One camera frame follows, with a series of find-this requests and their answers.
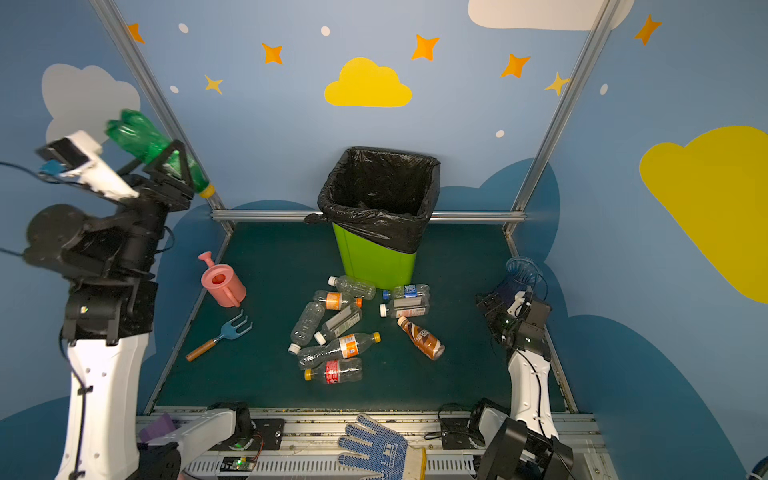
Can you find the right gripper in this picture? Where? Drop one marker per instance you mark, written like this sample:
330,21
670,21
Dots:
492,303

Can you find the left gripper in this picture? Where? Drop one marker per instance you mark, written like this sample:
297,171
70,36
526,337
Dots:
166,191

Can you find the crushed green bottle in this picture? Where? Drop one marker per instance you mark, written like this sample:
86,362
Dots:
137,135

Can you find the amber tea bottle white cap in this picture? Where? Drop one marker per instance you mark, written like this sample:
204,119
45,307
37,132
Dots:
424,340

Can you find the clear bottle grey label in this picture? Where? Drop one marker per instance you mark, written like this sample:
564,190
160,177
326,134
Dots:
405,307

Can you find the Coke bottle yellow cap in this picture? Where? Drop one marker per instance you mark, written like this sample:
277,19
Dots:
336,371

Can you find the Pocari Sweat bottle blue label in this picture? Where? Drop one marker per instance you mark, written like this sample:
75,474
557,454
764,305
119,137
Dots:
306,326

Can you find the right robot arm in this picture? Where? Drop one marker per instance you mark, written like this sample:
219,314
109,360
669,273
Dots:
521,442

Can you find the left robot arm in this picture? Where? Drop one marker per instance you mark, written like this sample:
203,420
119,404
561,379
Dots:
109,312

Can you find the green bin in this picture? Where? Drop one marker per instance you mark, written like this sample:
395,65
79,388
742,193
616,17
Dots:
367,261

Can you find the black bin liner bag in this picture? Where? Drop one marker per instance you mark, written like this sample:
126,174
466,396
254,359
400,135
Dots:
384,196

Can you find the purple ribbed vase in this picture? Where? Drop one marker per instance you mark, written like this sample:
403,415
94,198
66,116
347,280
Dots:
523,271

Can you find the pink watering can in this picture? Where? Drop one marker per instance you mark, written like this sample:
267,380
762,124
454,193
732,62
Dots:
221,281

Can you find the clear bottle white cap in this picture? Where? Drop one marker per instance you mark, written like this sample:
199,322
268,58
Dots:
356,288

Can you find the clear bottle orange label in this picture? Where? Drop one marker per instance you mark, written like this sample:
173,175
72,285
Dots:
341,348

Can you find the flat clear bottle white label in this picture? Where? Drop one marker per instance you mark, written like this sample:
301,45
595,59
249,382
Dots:
338,324

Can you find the orange label bottle orange cap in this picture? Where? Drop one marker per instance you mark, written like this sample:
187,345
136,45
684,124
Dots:
336,300

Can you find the blue garden fork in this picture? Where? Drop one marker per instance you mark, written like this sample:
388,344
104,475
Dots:
230,330

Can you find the blue dotted work glove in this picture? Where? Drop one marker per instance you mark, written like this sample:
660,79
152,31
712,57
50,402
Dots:
370,446

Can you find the purple toy shovel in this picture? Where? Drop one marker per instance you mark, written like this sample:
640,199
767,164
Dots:
160,427

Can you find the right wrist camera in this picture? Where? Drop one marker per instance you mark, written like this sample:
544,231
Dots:
520,301

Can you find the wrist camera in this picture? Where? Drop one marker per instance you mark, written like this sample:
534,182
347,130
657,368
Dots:
520,301
76,159

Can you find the aluminium back rail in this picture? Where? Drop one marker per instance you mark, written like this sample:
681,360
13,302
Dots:
448,217

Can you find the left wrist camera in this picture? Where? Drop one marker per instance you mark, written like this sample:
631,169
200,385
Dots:
76,159

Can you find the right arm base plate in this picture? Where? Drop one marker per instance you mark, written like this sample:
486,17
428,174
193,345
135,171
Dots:
456,434

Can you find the left aluminium post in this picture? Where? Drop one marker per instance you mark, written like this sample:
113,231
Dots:
114,23

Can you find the aluminium post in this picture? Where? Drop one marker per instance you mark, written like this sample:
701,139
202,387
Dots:
114,23
584,66

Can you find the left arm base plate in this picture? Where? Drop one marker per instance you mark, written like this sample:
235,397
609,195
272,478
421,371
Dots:
267,434

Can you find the right aluminium post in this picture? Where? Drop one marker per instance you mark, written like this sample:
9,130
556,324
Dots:
584,66

